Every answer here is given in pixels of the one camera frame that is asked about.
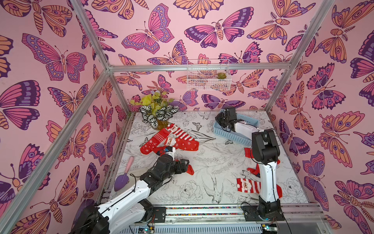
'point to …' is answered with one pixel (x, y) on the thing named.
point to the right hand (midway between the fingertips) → (216, 115)
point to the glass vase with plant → (156, 109)
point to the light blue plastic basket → (218, 129)
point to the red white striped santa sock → (178, 131)
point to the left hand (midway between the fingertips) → (186, 161)
